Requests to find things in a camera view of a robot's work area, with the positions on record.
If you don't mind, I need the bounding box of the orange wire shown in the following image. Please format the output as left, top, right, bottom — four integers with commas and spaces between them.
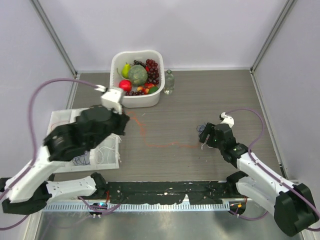
126, 111, 201, 150

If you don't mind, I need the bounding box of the white wire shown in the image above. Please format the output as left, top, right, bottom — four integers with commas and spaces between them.
96, 134, 123, 166

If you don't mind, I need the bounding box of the purple wire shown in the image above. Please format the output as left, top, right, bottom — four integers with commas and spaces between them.
72, 152, 91, 166

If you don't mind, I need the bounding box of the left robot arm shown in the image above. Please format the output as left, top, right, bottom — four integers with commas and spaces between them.
0, 105, 130, 215

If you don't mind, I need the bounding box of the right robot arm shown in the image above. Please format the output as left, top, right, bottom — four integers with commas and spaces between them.
199, 121, 320, 237

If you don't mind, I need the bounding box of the white compartment tray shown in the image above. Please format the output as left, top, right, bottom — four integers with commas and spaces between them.
47, 108, 121, 174

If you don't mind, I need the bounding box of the dark cherries front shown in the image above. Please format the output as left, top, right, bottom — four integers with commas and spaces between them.
125, 90, 145, 97

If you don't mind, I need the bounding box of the red apple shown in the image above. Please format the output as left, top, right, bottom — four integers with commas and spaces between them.
118, 79, 133, 92

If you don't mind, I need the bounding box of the peach fruit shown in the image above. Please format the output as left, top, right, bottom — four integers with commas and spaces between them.
136, 83, 156, 95

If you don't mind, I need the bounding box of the green lime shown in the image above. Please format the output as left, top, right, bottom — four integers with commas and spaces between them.
148, 86, 159, 94

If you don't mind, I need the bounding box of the green pear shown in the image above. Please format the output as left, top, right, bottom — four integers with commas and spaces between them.
121, 63, 131, 79

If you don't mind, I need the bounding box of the green melon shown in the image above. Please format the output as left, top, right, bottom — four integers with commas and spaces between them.
128, 65, 148, 87

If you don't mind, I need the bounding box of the red grape bunch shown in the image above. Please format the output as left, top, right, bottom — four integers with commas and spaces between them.
145, 59, 160, 85

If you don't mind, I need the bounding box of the clear plastic bottle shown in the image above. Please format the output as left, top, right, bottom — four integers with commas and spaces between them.
163, 69, 175, 95

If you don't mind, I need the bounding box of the dark grape bunch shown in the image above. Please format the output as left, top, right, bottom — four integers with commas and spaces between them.
133, 60, 146, 68

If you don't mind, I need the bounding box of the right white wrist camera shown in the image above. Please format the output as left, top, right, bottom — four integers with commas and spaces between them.
219, 112, 235, 128

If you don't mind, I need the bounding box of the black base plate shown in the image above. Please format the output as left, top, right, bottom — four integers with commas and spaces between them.
77, 180, 257, 205

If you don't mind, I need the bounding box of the slotted cable duct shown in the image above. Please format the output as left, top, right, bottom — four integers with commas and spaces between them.
42, 201, 230, 212

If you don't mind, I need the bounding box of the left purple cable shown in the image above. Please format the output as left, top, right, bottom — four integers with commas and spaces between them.
0, 77, 126, 231

